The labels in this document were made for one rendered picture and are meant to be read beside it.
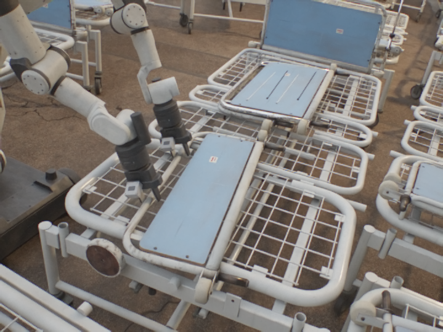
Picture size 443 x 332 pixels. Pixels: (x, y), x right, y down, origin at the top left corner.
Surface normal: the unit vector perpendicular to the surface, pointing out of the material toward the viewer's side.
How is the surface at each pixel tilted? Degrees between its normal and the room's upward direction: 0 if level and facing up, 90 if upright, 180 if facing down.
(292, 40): 90
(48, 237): 90
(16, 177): 0
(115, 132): 86
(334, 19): 90
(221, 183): 1
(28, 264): 0
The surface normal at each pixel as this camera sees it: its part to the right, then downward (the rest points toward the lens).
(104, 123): -0.07, 0.47
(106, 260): -0.36, 0.46
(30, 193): 0.11, -0.84
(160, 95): 0.20, 0.40
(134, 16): 0.57, 0.07
